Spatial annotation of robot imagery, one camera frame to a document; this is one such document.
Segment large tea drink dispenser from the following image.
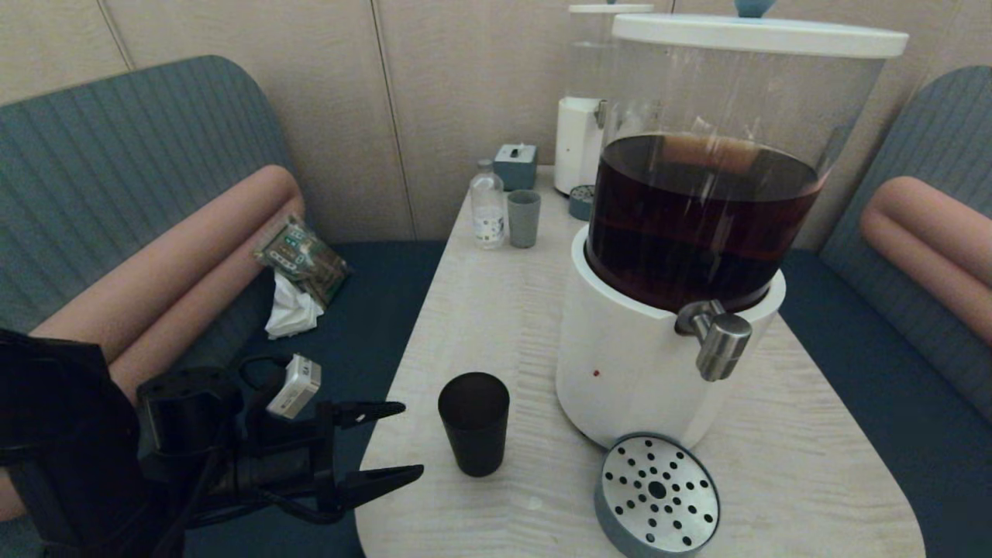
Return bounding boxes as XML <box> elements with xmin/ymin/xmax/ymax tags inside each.
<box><xmin>555</xmin><ymin>12</ymin><xmax>909</xmax><ymax>450</ymax></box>

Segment teal bench sofa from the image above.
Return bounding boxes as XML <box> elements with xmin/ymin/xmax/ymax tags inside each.
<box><xmin>775</xmin><ymin>64</ymin><xmax>992</xmax><ymax>558</ymax></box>
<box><xmin>0</xmin><ymin>54</ymin><xmax>449</xmax><ymax>558</ymax></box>

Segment small grey box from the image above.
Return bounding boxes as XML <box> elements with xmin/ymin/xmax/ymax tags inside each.
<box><xmin>494</xmin><ymin>143</ymin><xmax>539</xmax><ymax>191</ymax></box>

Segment pink bolster cushion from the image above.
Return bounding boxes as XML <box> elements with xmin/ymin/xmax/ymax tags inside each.
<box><xmin>860</xmin><ymin>176</ymin><xmax>992</xmax><ymax>346</ymax></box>
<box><xmin>0</xmin><ymin>164</ymin><xmax>307</xmax><ymax>522</ymax></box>

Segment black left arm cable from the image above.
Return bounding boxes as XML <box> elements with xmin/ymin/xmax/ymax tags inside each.
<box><xmin>155</xmin><ymin>453</ymin><xmax>346</xmax><ymax>558</ymax></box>

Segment black plastic cup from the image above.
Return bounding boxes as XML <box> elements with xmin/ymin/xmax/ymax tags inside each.
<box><xmin>438</xmin><ymin>372</ymin><xmax>511</xmax><ymax>477</ymax></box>

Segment green snack package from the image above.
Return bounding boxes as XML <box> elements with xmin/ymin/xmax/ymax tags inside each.
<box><xmin>254</xmin><ymin>214</ymin><xmax>351</xmax><ymax>305</ymax></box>

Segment round grey perforated drip tray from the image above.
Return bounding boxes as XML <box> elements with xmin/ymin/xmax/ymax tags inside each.
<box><xmin>594</xmin><ymin>432</ymin><xmax>721</xmax><ymax>558</ymax></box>

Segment grey-green cup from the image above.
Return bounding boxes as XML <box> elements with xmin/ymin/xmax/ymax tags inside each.
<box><xmin>507</xmin><ymin>190</ymin><xmax>542</xmax><ymax>249</ymax></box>

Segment black left wrist camera cable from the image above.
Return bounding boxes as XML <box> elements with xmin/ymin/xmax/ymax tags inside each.
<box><xmin>236</xmin><ymin>354</ymin><xmax>294</xmax><ymax>404</ymax></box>

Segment clear plastic bottle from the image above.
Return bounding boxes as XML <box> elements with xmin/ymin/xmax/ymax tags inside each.
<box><xmin>470</xmin><ymin>159</ymin><xmax>507</xmax><ymax>250</ymax></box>

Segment crumpled white tissue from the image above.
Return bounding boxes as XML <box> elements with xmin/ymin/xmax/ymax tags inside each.
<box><xmin>266</xmin><ymin>270</ymin><xmax>326</xmax><ymax>340</ymax></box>

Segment metal dispenser tap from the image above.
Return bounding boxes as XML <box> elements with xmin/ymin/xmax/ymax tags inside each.
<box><xmin>674</xmin><ymin>300</ymin><xmax>753</xmax><ymax>382</ymax></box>

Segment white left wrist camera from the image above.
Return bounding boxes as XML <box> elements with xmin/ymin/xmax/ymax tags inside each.
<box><xmin>266</xmin><ymin>354</ymin><xmax>322</xmax><ymax>420</ymax></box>

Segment far empty drink dispenser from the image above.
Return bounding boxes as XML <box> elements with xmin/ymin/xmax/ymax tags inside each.
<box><xmin>553</xmin><ymin>4</ymin><xmax>654</xmax><ymax>196</ymax></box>

